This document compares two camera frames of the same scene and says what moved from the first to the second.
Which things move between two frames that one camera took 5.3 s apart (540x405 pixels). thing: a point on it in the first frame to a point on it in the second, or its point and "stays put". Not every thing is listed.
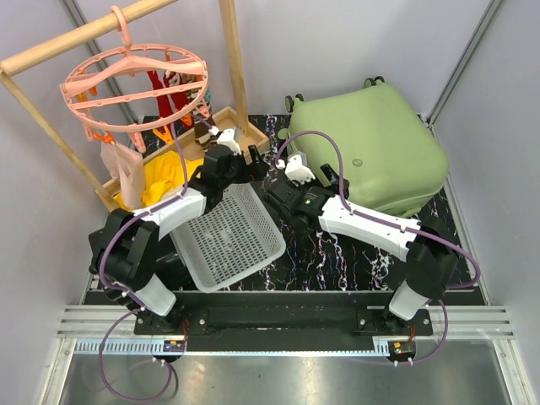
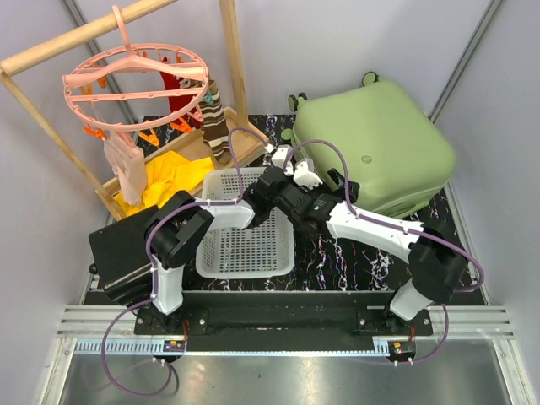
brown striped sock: x=202 y=134 to x=214 y=125
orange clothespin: x=107 y=137 to x=151 y=137
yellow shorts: x=163 y=177 stays put
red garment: x=169 y=104 to x=170 y=81
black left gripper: x=253 y=172 to x=289 y=178
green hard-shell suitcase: x=393 y=157 stays put
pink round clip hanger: x=135 y=89 stays put
